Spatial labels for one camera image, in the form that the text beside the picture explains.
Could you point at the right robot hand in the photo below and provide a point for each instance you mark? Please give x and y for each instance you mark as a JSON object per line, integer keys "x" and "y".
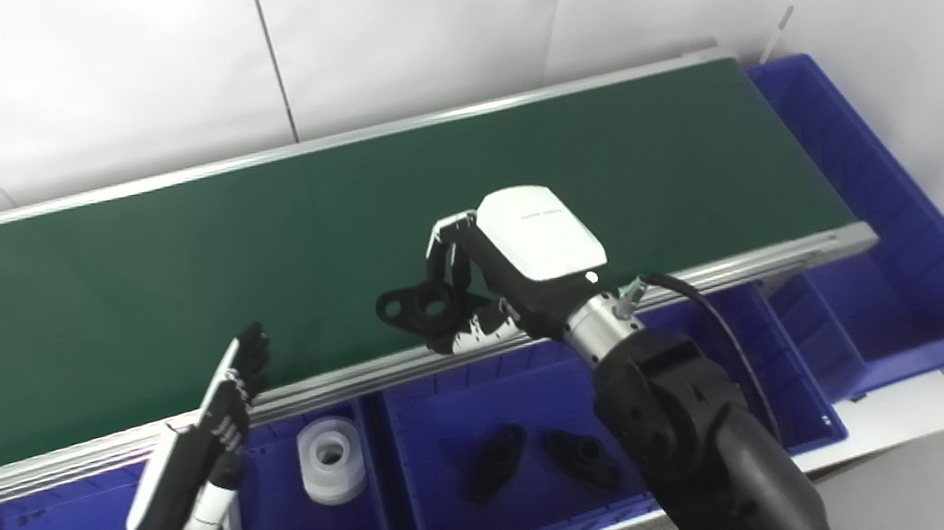
{"x": 536, "y": 239}

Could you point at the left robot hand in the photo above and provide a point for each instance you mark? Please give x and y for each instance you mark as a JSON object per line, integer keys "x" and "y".
{"x": 183, "y": 480}

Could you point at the black flange part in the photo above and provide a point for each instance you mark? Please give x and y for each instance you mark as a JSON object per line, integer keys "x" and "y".
{"x": 414, "y": 304}
{"x": 584, "y": 458}
{"x": 496, "y": 460}

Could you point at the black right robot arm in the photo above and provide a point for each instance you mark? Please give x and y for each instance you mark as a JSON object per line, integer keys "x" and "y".
{"x": 701, "y": 444}

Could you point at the blue bin with black parts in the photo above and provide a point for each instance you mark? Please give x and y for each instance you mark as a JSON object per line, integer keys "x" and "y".
{"x": 533, "y": 393}

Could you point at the green conveyor belt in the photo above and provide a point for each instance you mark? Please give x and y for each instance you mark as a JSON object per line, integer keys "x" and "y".
{"x": 167, "y": 275}
{"x": 342, "y": 380}

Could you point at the long blue bin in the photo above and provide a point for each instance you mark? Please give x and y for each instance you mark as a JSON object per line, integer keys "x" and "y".
{"x": 907, "y": 284}

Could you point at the thin white stick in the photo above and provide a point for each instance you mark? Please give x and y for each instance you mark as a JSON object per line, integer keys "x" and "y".
{"x": 779, "y": 34}

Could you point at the white flat board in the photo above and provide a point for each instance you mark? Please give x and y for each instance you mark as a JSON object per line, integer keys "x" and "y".
{"x": 896, "y": 415}

